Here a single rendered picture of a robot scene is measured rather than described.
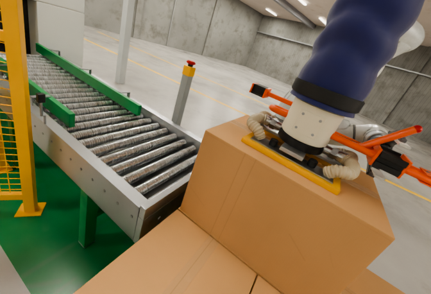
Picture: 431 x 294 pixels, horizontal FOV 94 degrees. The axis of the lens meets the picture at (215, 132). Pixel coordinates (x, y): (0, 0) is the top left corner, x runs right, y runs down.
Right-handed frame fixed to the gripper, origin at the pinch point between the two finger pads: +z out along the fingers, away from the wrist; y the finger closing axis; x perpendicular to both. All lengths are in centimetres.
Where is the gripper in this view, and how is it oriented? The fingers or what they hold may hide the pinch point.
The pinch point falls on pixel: (390, 160)
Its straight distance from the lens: 83.8
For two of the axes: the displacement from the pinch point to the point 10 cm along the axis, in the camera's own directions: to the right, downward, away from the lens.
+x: -8.1, -4.5, 3.7
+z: -5.0, 2.1, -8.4
